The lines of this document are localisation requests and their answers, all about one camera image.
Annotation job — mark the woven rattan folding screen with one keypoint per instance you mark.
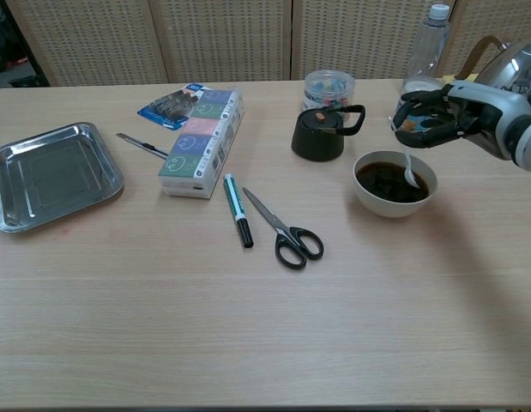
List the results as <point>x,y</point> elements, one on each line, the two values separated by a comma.
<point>226,38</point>

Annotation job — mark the green white marker pen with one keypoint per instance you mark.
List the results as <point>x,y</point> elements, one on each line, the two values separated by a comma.
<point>235,201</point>

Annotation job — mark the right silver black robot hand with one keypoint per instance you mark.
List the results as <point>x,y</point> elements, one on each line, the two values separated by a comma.
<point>479,116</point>

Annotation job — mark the clear jar of colourful clips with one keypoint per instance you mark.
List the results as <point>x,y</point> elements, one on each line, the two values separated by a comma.
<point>327,88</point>

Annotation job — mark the silver utility knife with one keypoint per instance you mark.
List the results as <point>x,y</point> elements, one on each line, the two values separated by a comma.
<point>138,143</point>

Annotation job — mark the blue blister pack of clips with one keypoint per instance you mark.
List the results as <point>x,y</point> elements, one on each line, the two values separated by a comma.
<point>164,109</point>

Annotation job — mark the dark brown liquid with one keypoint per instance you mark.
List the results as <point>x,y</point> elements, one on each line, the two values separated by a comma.
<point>381,182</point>

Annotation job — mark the white bowl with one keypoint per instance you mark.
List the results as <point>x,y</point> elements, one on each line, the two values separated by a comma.
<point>394,209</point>

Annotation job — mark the small black teapot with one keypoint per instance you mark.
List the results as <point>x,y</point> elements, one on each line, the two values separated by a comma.
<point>316,143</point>

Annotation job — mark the colourful tissue pack bundle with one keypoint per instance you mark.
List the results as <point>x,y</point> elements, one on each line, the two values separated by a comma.
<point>196,146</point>

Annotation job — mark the yellow sponge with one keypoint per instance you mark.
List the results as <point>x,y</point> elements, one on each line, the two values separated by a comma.
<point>448,78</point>

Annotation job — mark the stainless steel tray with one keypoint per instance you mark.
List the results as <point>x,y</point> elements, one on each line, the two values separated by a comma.
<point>55,176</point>

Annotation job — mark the clear plastic water bottle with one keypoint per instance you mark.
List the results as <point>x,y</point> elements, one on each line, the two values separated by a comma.
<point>429,51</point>

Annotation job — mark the white plastic spoon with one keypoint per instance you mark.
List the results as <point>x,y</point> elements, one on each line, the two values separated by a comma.
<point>411,175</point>

